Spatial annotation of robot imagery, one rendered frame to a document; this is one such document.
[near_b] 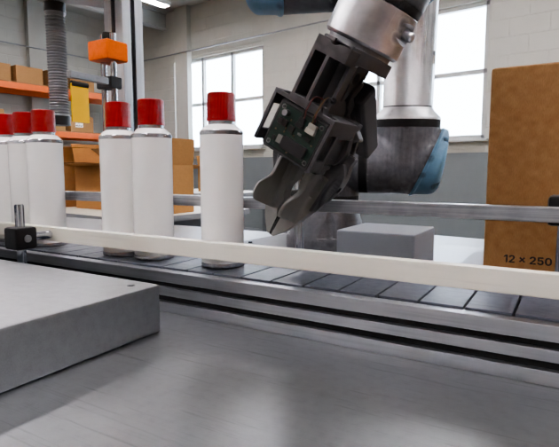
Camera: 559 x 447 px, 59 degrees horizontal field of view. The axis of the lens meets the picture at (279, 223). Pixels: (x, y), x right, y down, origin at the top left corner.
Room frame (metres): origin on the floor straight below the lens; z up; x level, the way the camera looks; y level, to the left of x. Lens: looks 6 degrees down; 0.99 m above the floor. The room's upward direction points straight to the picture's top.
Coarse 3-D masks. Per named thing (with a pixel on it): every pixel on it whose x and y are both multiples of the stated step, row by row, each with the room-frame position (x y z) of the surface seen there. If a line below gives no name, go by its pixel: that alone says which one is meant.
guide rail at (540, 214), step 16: (80, 192) 0.76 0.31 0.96; (96, 192) 0.74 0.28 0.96; (256, 208) 0.60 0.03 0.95; (320, 208) 0.55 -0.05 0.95; (336, 208) 0.54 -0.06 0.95; (352, 208) 0.53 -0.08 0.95; (368, 208) 0.52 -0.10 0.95; (384, 208) 0.51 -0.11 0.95; (400, 208) 0.51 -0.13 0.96; (416, 208) 0.50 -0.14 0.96; (432, 208) 0.49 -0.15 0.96; (448, 208) 0.48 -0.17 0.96; (464, 208) 0.47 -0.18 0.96; (480, 208) 0.47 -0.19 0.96; (496, 208) 0.46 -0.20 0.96; (512, 208) 0.45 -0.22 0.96; (528, 208) 0.45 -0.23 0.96; (544, 208) 0.44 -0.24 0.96
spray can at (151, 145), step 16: (144, 112) 0.63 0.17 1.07; (160, 112) 0.63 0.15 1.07; (144, 128) 0.63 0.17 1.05; (160, 128) 0.63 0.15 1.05; (144, 144) 0.62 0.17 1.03; (160, 144) 0.62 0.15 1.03; (144, 160) 0.62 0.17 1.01; (160, 160) 0.62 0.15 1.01; (144, 176) 0.62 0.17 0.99; (160, 176) 0.62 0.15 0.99; (144, 192) 0.62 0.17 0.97; (160, 192) 0.62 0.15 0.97; (144, 208) 0.62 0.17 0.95; (160, 208) 0.62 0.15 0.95; (144, 224) 0.62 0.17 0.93; (160, 224) 0.62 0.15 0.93; (144, 256) 0.62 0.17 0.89; (160, 256) 0.62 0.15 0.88
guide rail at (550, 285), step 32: (0, 224) 0.75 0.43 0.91; (32, 224) 0.72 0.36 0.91; (192, 256) 0.56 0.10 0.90; (224, 256) 0.53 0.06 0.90; (256, 256) 0.51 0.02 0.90; (288, 256) 0.49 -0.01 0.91; (320, 256) 0.47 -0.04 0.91; (352, 256) 0.46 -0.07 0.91; (384, 256) 0.45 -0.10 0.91; (480, 288) 0.40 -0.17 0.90; (512, 288) 0.39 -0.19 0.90; (544, 288) 0.38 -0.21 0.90
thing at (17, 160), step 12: (12, 120) 0.77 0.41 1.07; (24, 120) 0.77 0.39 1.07; (24, 132) 0.77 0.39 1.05; (12, 144) 0.76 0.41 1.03; (24, 144) 0.76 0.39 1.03; (12, 156) 0.76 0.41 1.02; (24, 156) 0.76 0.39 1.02; (12, 168) 0.76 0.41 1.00; (24, 168) 0.76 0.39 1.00; (12, 180) 0.76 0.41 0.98; (24, 180) 0.76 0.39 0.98; (12, 192) 0.76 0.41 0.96; (24, 192) 0.76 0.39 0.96; (12, 204) 0.76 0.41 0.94; (24, 204) 0.76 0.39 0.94; (12, 216) 0.76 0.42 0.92
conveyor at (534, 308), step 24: (144, 264) 0.60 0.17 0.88; (168, 264) 0.59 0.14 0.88; (192, 264) 0.59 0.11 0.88; (312, 288) 0.48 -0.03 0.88; (336, 288) 0.47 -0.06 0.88; (360, 288) 0.47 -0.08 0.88; (384, 288) 0.47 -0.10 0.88; (408, 288) 0.47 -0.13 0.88; (432, 288) 0.47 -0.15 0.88; (456, 288) 0.47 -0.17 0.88; (504, 312) 0.39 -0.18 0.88; (528, 312) 0.39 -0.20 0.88; (552, 312) 0.39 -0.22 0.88
